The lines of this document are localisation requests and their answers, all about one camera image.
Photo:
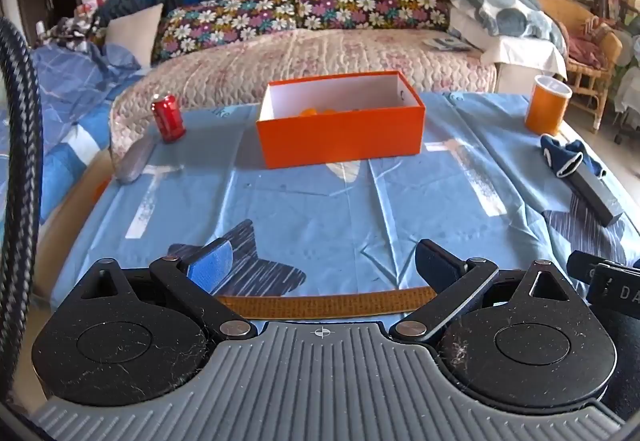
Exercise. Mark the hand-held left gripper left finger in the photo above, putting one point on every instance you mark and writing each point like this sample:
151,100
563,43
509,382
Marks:
210,266

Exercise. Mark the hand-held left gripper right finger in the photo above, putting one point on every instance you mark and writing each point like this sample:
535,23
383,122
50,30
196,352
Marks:
440,266

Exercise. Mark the orange cardboard box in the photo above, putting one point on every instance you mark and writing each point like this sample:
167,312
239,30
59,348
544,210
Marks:
340,138

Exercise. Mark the orange mandarin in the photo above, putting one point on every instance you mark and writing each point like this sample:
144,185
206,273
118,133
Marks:
310,112
330,111

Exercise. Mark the long grey box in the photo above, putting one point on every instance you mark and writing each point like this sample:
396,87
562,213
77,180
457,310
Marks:
597,196

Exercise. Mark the light blue star tablecloth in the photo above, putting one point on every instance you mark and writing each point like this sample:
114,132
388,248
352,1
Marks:
320,211

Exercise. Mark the grey pouch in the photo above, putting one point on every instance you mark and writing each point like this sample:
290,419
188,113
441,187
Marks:
134,163

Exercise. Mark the dark blue cloth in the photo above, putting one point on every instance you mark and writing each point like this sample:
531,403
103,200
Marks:
562,156

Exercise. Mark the red soda can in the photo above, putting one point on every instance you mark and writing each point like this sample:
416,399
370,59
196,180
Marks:
169,118

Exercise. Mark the orange paper cup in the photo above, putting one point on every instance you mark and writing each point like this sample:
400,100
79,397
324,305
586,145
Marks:
545,108

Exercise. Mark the magazine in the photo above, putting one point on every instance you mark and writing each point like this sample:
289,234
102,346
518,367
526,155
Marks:
447,43

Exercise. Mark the pink quilted bedspread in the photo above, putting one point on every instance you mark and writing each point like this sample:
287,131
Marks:
300,58

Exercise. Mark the blue plaid bedsheet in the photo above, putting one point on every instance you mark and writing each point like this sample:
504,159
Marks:
70,86

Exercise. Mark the wicker chair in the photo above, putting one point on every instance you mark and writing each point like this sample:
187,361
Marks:
595,66

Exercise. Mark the white pillow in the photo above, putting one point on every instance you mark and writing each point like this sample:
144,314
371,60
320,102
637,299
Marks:
525,53

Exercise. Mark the beige pillow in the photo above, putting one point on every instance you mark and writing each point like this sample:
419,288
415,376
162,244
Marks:
137,36

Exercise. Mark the wide floral cushion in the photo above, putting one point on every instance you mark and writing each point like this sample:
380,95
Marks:
220,23

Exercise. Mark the dark red cloth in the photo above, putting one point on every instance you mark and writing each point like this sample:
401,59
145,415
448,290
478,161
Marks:
585,46

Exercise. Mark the white blue-dotted duvet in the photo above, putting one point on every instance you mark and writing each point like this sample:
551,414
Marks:
505,1

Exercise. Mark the heap of clothes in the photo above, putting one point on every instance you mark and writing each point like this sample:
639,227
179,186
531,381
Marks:
70,28

